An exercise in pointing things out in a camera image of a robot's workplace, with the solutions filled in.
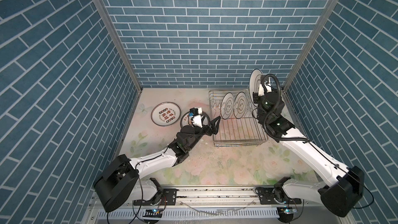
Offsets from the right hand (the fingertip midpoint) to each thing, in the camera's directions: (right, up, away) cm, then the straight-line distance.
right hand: (265, 82), depth 71 cm
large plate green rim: (-55, -17, +34) cm, 67 cm away
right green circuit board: (+11, -59, 0) cm, 60 cm away
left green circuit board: (-53, -62, +2) cm, 81 cm away
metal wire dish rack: (-9, -23, +29) cm, 38 cm away
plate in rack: (-14, -12, +29) cm, 34 cm away
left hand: (-23, -16, +5) cm, 29 cm away
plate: (-5, -11, +31) cm, 33 cm away
